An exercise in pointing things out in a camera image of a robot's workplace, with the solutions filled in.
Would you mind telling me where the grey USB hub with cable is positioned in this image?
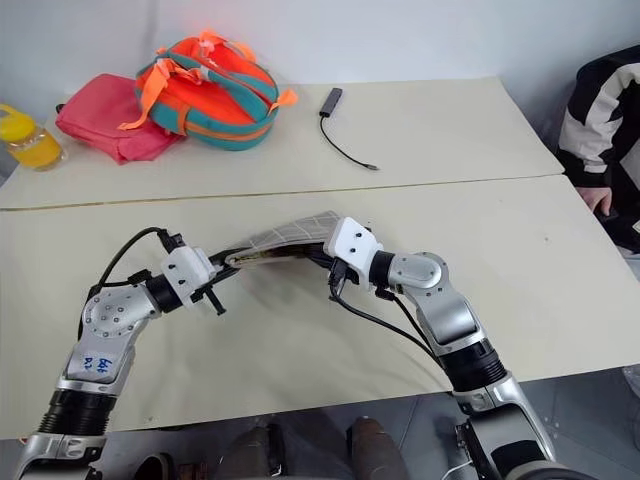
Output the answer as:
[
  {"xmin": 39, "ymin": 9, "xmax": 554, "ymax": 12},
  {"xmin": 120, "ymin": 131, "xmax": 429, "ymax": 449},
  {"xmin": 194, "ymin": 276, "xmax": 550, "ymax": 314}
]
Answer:
[{"xmin": 318, "ymin": 87, "xmax": 381, "ymax": 173}]

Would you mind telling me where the person in black white jacket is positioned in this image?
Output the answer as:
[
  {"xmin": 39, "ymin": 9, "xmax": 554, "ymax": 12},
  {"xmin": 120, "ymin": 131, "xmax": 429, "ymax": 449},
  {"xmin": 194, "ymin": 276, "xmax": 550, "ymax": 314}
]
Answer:
[{"xmin": 556, "ymin": 46, "xmax": 640, "ymax": 254}]

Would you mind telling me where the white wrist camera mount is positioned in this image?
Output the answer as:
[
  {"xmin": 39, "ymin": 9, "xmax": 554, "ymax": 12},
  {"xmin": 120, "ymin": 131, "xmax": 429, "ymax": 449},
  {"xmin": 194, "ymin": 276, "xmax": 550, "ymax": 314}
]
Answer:
[
  {"xmin": 323, "ymin": 216, "xmax": 386, "ymax": 294},
  {"xmin": 160, "ymin": 245, "xmax": 213, "ymax": 307}
]

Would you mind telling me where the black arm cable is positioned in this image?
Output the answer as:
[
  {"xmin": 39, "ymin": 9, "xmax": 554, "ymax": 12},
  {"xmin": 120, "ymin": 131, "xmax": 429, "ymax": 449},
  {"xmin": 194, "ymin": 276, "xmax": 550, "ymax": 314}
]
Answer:
[
  {"xmin": 75, "ymin": 227, "xmax": 182, "ymax": 341},
  {"xmin": 328, "ymin": 285, "xmax": 454, "ymax": 374}
]

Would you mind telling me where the yellow drink bottle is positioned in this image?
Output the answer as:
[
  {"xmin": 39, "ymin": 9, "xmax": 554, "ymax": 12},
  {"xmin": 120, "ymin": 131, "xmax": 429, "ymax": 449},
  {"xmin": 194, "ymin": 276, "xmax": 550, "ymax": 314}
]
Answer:
[{"xmin": 0, "ymin": 103, "xmax": 69, "ymax": 173}]

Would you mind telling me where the orange and teal backpack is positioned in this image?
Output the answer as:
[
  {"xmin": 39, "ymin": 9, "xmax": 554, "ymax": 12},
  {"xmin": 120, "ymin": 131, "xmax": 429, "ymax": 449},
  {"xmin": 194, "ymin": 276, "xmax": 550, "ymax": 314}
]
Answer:
[{"xmin": 117, "ymin": 29, "xmax": 298, "ymax": 152}]

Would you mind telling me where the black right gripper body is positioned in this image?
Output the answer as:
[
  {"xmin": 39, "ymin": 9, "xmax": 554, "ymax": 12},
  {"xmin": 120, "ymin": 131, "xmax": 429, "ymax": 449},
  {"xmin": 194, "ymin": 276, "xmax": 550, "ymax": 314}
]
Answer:
[{"xmin": 327, "ymin": 256, "xmax": 363, "ymax": 302}]

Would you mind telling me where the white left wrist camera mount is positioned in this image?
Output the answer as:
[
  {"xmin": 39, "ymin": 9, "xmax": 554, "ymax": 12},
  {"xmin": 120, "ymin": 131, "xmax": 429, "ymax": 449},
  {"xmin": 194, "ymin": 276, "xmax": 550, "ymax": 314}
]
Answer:
[{"xmin": 160, "ymin": 245, "xmax": 213, "ymax": 307}]

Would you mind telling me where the grey plaid pouch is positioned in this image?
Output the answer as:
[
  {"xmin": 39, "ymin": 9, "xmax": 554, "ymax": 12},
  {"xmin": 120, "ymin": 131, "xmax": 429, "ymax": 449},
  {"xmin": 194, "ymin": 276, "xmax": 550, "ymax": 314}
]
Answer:
[{"xmin": 224, "ymin": 209, "xmax": 347, "ymax": 267}]

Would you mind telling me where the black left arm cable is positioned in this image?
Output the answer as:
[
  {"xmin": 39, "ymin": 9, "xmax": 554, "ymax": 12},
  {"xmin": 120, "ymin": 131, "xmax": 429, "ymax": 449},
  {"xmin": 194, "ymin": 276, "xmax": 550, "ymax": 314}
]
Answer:
[{"xmin": 75, "ymin": 227, "xmax": 182, "ymax": 341}]

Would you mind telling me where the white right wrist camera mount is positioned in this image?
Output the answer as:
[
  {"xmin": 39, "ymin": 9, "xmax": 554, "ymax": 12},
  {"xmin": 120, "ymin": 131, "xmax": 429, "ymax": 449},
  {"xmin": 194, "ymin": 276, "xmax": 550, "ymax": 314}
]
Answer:
[{"xmin": 323, "ymin": 216, "xmax": 386, "ymax": 294}]

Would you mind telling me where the bystander bare hand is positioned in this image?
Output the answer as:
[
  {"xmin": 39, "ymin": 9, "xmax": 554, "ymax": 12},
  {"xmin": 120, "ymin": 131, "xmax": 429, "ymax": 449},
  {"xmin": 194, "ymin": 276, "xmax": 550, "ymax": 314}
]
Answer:
[{"xmin": 576, "ymin": 185, "xmax": 614, "ymax": 215}]

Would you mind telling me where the dark rounded shape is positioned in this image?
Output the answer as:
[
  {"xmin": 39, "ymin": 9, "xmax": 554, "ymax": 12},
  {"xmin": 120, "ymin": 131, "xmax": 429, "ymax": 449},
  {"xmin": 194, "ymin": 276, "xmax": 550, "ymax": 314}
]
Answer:
[
  {"xmin": 346, "ymin": 416, "xmax": 410, "ymax": 480},
  {"xmin": 143, "ymin": 451, "xmax": 177, "ymax": 480}
]

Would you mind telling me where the pink fabric bag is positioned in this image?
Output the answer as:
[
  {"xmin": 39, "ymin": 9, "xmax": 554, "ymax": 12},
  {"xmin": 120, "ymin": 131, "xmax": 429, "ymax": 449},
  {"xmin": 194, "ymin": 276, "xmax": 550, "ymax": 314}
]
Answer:
[{"xmin": 54, "ymin": 73, "xmax": 182, "ymax": 166}]

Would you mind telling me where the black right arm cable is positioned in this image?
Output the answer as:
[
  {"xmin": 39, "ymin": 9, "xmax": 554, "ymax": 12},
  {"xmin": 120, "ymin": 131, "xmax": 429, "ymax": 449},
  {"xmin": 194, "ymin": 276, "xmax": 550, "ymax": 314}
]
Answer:
[{"xmin": 328, "ymin": 285, "xmax": 454, "ymax": 374}]

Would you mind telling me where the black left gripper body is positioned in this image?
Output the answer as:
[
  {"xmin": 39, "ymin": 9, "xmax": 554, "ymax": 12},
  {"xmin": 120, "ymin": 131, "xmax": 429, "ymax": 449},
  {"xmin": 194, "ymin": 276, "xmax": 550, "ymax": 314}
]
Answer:
[{"xmin": 188, "ymin": 253, "xmax": 227, "ymax": 318}]

